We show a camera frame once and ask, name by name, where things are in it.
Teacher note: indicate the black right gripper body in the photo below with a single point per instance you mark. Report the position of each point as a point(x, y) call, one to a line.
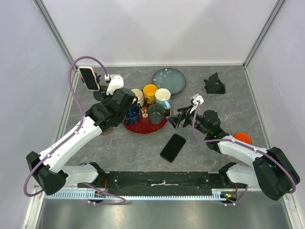
point(189, 118)

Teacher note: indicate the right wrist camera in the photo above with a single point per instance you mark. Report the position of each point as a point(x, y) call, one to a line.
point(196, 99)

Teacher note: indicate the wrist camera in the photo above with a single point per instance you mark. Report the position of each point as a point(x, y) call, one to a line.
point(196, 99)
point(115, 81)

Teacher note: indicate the yellow ceramic mug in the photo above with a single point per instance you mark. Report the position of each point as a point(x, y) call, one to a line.
point(149, 93)

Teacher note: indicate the light blue mug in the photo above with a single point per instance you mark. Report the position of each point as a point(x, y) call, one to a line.
point(162, 97)

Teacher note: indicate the black phone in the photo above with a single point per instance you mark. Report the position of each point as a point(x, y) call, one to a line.
point(172, 148)

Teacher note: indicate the phone in pink case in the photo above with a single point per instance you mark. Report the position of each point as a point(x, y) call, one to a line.
point(89, 78)

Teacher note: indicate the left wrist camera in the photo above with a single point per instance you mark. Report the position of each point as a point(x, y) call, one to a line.
point(115, 81)

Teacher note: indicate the black round-base phone stand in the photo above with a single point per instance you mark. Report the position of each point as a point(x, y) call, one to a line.
point(101, 94)

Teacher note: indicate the teal ceramic plate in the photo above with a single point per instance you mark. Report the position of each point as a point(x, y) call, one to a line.
point(169, 78)

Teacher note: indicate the cream ceramic mug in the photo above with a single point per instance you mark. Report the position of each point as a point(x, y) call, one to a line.
point(140, 96)

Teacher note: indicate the small gold brown ornament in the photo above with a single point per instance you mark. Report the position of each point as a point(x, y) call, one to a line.
point(144, 112)

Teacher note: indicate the dark blue mug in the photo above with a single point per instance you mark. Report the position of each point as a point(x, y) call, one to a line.
point(132, 116)

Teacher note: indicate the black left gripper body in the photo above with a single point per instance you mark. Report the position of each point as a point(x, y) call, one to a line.
point(106, 100)

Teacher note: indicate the black folding phone stand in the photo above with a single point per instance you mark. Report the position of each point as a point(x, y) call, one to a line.
point(213, 85)

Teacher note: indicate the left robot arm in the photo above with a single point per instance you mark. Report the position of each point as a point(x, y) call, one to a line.
point(48, 167)

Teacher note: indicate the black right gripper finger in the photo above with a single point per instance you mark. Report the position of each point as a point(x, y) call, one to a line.
point(185, 110)
point(175, 120)

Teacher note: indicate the grey-green ceramic mug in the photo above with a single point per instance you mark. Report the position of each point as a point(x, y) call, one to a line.
point(156, 114)

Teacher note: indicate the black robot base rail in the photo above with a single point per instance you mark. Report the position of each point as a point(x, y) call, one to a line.
point(174, 183)

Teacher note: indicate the slotted cable duct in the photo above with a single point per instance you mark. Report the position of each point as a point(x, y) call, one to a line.
point(94, 195)

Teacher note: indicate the round red tray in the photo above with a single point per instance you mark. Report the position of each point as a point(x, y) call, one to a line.
point(144, 127)

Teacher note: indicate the orange mug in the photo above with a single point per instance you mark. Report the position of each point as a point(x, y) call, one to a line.
point(243, 137)

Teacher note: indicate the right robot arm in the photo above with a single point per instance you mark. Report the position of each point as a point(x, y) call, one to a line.
point(268, 169)

